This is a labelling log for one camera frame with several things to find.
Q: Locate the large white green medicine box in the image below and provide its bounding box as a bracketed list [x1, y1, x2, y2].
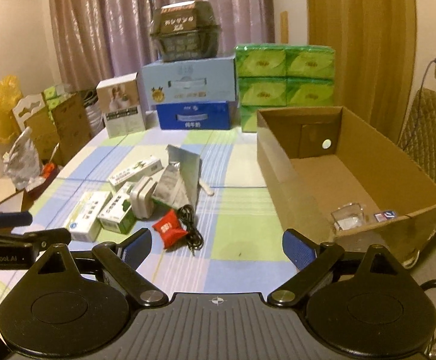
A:
[64, 191, 112, 242]

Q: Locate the clear packaged white square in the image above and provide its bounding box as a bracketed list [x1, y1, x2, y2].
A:
[331, 202, 365, 232]

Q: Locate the red snack packet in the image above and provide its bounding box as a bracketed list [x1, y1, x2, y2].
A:
[152, 210, 188, 250]

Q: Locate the white square night light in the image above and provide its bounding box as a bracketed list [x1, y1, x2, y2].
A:
[129, 176, 157, 219]

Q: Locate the black cable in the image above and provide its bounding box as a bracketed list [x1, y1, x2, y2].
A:
[175, 203, 205, 256]

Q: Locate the blue white small packet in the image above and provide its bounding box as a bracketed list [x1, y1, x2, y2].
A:
[373, 211, 398, 223]

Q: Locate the silver foil pouch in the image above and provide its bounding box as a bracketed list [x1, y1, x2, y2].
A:
[152, 145, 215, 210]

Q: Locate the brown cardboard box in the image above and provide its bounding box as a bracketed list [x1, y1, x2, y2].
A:
[257, 106, 436, 268]

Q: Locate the yellow plastic bag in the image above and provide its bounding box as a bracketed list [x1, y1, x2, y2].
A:
[0, 75, 23, 146]

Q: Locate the checked tablecloth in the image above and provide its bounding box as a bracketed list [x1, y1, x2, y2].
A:
[31, 127, 296, 294]

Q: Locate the long white ointment box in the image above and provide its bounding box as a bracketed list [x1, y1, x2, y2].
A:
[107, 156, 163, 192]

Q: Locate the brown cardboard boxes left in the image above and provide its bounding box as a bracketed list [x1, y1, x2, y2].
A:
[12, 93, 92, 166]

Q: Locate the white product box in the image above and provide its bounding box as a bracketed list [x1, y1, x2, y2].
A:
[96, 72, 146, 138]

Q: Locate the dark blue milk carton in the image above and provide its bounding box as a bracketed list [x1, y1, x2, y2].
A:
[156, 101, 236, 130]

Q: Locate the green tissue pack stack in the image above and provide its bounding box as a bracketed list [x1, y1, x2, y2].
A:
[234, 43, 335, 133]

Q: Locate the light blue milk carton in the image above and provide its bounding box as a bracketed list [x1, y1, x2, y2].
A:
[140, 55, 236, 107]

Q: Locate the pink curtain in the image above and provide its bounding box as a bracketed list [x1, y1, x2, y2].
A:
[49, 0, 275, 90]

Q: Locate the wooden door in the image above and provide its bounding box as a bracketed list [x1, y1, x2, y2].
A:
[307, 0, 417, 142]

